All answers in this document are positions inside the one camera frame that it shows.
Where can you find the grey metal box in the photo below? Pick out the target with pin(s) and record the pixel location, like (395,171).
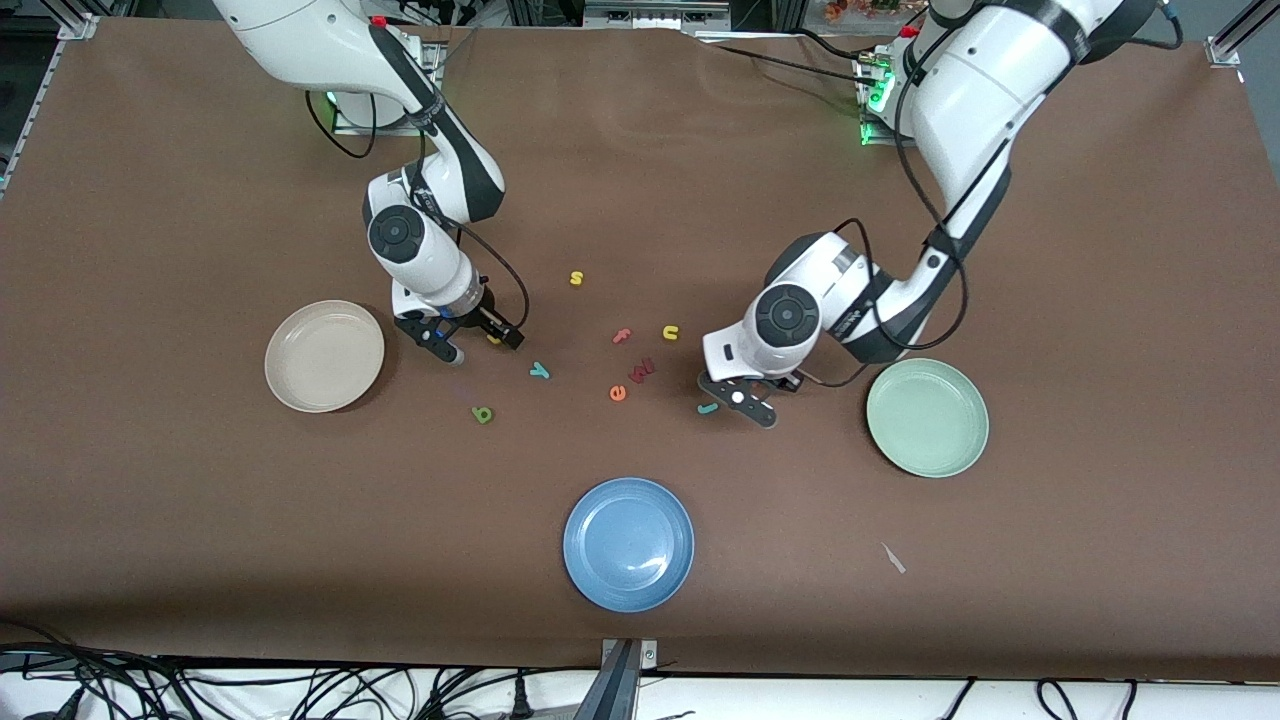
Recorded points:
(655,12)

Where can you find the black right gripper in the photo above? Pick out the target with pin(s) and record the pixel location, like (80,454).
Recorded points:
(484,313)

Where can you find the orange flower decoration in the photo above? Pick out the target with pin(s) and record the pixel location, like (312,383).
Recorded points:
(860,8)

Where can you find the beige brown plate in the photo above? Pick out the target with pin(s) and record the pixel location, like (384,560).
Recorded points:
(324,356)

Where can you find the white paper scrap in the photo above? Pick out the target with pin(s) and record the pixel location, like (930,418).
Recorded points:
(893,558)

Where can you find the aluminium frame rail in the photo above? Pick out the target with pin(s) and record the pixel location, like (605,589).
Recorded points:
(1225,45)
(80,25)

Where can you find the metal clamp bracket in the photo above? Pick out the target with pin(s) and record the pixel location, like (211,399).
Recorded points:
(620,680)

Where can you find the light green plate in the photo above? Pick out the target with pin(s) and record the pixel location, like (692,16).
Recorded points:
(927,418)

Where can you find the dark red foam letter w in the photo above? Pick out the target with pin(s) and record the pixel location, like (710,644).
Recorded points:
(641,371)

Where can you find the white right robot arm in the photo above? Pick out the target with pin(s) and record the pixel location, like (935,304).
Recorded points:
(300,40)

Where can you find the blue plate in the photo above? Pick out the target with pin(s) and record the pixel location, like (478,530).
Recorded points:
(628,545)

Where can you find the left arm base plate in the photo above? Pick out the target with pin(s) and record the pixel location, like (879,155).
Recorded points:
(880,140)

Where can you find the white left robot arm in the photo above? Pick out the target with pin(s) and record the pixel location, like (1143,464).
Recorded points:
(1000,90)

